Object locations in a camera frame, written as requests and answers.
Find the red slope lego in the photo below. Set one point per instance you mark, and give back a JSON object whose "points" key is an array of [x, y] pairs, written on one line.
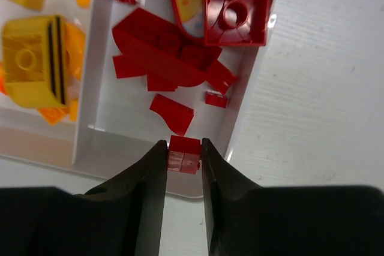
{"points": [[177, 116]]}

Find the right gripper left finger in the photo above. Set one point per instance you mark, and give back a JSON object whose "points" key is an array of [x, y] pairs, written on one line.
{"points": [[121, 216]]}

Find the orange lego brick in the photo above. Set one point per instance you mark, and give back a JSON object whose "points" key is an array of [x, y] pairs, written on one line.
{"points": [[54, 115]]}

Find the orange curved lego piece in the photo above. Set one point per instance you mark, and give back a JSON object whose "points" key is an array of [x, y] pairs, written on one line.
{"points": [[75, 40]]}

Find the small red lego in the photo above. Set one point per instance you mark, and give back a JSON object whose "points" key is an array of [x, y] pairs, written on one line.
{"points": [[184, 154]]}

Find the red lego brick pair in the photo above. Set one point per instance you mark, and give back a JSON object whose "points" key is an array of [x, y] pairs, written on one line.
{"points": [[220, 77]]}

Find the red duplo brick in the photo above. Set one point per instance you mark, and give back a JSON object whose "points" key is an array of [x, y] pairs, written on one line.
{"points": [[236, 22]]}

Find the yellow striped slope duplo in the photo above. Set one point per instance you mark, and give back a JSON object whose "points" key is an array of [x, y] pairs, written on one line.
{"points": [[35, 62]]}

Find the teal frog duplo piece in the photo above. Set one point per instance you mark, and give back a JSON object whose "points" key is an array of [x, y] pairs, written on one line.
{"points": [[159, 47]]}

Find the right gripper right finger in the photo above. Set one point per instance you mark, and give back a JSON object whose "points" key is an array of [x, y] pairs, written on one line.
{"points": [[244, 218]]}

